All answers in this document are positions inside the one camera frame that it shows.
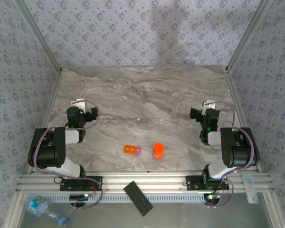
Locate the clear plastic water bottle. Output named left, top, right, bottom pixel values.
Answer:
left=22, top=195, right=69, bottom=226

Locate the aluminium slotted base rail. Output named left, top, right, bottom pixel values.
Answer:
left=15, top=170, right=275, bottom=193

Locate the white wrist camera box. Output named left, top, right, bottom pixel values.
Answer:
left=70, top=98, right=86, bottom=112
left=202, top=100, right=216, bottom=110

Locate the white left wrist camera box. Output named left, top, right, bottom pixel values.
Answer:
left=70, top=98, right=86, bottom=112

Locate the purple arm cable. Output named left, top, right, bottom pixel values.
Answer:
left=205, top=101, right=257, bottom=209
left=31, top=101, right=103, bottom=210

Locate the aluminium side rail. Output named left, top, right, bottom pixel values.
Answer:
left=224, top=68, right=262, bottom=173
left=26, top=70, right=63, bottom=175

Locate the clear plastic package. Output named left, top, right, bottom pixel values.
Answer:
left=242, top=175, right=259, bottom=204

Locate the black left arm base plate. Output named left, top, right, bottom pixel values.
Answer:
left=59, top=176, right=103, bottom=191

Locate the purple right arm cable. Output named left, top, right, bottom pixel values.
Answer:
left=205, top=101, right=257, bottom=209

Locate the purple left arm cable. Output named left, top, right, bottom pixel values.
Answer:
left=31, top=101, right=103, bottom=210

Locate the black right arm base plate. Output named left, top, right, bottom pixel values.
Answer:
left=185, top=175, right=230, bottom=190

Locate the aluminium frame post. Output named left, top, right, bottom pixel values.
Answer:
left=14, top=0, right=63, bottom=73
left=225, top=0, right=274, bottom=73

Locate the black ridged bar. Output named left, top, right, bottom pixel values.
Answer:
left=123, top=180, right=154, bottom=217

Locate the orange pink pill organizer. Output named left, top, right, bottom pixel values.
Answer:
left=123, top=145, right=143, bottom=155

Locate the white slotted cable duct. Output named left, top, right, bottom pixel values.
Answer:
left=41, top=192, right=206, bottom=204

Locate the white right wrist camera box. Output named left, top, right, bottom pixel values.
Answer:
left=202, top=100, right=216, bottom=110

